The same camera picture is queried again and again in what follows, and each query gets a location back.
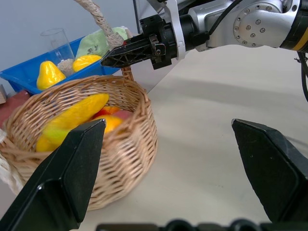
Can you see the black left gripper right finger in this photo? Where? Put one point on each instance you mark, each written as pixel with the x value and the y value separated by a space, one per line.
pixel 272 168

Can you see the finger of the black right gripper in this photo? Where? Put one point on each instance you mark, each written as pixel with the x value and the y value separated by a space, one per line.
pixel 131 42
pixel 127 56

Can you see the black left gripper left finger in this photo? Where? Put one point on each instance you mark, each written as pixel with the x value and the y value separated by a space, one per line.
pixel 65 178

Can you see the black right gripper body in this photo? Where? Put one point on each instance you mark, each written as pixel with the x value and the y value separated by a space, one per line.
pixel 158 41

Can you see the light green bag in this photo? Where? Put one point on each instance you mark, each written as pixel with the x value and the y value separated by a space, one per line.
pixel 95 44

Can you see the small yellow fruit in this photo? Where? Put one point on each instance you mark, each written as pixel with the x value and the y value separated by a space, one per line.
pixel 45 145

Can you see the yellow mango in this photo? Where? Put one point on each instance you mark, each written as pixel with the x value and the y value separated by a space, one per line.
pixel 85 62

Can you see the grey beige rough lump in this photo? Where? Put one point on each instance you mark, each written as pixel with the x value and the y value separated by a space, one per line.
pixel 66 68

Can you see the orange red round fruit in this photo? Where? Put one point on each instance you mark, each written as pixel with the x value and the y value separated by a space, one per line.
pixel 113 120

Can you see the long yellow green banana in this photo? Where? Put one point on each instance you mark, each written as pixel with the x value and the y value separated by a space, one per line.
pixel 79 113

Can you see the clear plastic cup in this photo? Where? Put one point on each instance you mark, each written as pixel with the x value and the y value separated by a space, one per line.
pixel 59 43

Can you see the yellow pear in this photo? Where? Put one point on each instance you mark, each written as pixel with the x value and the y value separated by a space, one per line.
pixel 49 75

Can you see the dark red mat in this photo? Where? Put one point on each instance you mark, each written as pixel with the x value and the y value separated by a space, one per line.
pixel 13 103

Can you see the light wooden block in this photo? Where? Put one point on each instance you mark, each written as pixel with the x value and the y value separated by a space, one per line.
pixel 2 94

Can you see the blue plastic tray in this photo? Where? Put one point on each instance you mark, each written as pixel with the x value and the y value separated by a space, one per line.
pixel 19 74

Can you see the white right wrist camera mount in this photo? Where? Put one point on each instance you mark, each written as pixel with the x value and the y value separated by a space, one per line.
pixel 176 29

